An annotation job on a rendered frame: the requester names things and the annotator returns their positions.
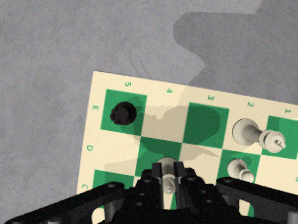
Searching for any green and cream chessboard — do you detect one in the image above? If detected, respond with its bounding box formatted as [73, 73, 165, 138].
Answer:
[77, 71, 298, 195]

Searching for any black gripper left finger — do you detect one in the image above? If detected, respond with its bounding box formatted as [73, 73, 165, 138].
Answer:
[4, 162, 164, 224]

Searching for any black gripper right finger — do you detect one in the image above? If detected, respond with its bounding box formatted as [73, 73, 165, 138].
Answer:
[173, 161, 298, 224]

